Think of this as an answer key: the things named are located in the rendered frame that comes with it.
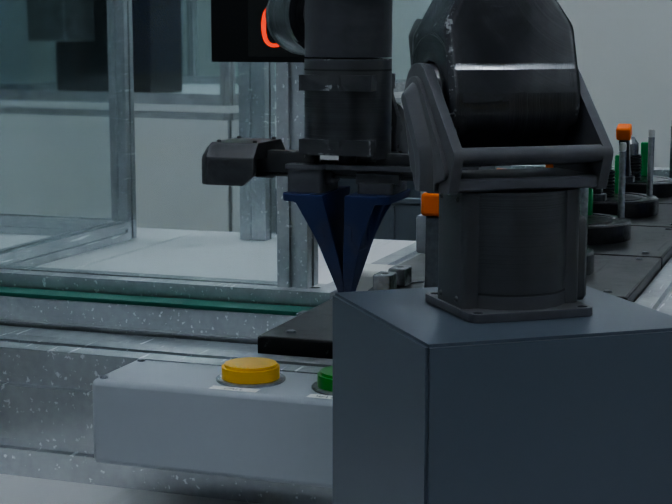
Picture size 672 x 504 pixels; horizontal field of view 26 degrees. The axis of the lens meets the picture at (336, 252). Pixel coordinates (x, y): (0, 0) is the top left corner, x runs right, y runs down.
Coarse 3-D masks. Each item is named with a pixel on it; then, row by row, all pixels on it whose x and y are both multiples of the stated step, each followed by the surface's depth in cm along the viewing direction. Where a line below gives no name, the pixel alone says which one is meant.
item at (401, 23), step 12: (396, 0) 739; (408, 0) 752; (420, 0) 765; (396, 12) 740; (408, 12) 753; (420, 12) 766; (396, 24) 741; (408, 24) 754; (396, 36) 742; (396, 48) 743; (408, 48) 756; (396, 60) 744; (408, 60) 757; (396, 72) 745
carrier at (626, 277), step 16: (416, 256) 149; (592, 256) 138; (608, 256) 149; (624, 256) 149; (416, 272) 139; (592, 272) 138; (608, 272) 139; (624, 272) 139; (640, 272) 139; (656, 272) 144; (608, 288) 130; (624, 288) 130; (640, 288) 134
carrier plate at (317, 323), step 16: (320, 304) 122; (304, 320) 116; (320, 320) 116; (272, 336) 110; (288, 336) 109; (304, 336) 109; (320, 336) 109; (272, 352) 110; (288, 352) 109; (304, 352) 109; (320, 352) 108
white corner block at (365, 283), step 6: (366, 264) 131; (372, 264) 131; (378, 264) 131; (366, 270) 127; (372, 270) 127; (378, 270) 127; (384, 270) 127; (366, 276) 127; (372, 276) 127; (360, 282) 127; (366, 282) 127; (372, 282) 127; (360, 288) 127; (366, 288) 127
